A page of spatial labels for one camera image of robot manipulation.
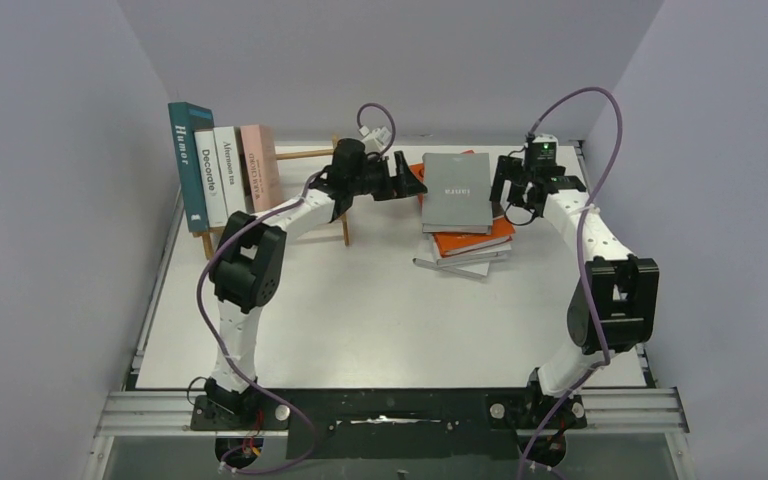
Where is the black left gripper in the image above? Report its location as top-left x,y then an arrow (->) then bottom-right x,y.
350,152 -> 427,202

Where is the grey book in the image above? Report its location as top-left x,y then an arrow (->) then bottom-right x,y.
421,153 -> 493,235
412,252 -> 510,280

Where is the orange book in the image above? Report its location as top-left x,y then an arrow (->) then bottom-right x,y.
411,151 -> 515,259

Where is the pink book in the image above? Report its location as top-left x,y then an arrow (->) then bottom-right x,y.
240,124 -> 284,212

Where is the white Afternoon tea book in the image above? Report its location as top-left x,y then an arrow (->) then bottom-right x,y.
214,126 -> 253,215

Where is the white Decorate Furniture book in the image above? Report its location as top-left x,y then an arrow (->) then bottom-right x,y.
194,129 -> 228,228

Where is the teal Humor book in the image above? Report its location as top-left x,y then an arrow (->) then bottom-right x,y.
167,101 -> 214,233

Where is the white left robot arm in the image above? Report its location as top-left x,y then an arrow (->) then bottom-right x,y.
196,139 -> 427,416

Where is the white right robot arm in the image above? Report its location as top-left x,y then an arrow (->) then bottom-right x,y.
490,138 -> 660,427

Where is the wooden book rack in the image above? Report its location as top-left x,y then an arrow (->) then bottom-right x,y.
191,135 -> 352,261

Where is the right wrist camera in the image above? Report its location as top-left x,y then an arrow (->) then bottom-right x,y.
526,133 -> 558,150

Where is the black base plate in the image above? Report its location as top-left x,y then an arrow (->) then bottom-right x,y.
190,386 -> 588,465

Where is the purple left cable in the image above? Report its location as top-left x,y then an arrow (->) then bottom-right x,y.
196,102 -> 399,477

